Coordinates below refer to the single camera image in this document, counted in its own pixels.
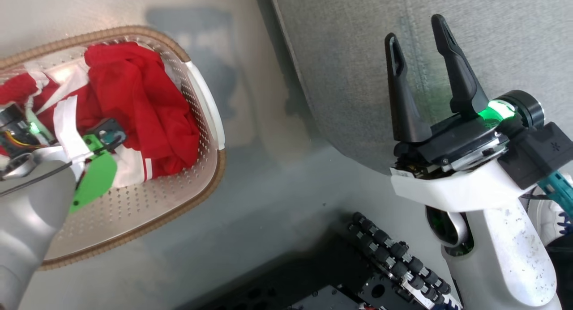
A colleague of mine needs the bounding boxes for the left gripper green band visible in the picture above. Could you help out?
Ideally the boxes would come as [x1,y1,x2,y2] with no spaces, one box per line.
[0,103,118,214]

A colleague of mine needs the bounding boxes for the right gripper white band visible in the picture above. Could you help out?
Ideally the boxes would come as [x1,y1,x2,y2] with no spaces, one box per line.
[385,14,545,212]

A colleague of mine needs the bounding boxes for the red and white garment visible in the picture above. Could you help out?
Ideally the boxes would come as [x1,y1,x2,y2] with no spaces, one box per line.
[0,42,201,189]

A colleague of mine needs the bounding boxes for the cream perforated laundry basket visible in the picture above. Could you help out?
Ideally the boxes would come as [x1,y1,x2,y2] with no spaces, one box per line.
[0,25,226,271]

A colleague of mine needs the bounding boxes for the grey fabric sofa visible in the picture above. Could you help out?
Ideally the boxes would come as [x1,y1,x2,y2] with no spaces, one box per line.
[268,0,573,176]

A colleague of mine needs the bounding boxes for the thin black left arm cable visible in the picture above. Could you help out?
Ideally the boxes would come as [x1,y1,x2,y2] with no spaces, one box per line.
[0,161,73,198]

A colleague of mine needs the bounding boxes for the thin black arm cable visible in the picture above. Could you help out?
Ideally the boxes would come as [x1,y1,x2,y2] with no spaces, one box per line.
[527,185,552,202]
[0,161,73,198]

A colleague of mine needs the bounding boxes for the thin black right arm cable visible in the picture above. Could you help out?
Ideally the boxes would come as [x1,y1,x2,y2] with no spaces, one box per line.
[527,185,552,202]

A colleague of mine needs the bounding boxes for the teal right cable connector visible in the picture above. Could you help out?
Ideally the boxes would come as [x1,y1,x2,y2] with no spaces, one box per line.
[536,170,573,217]

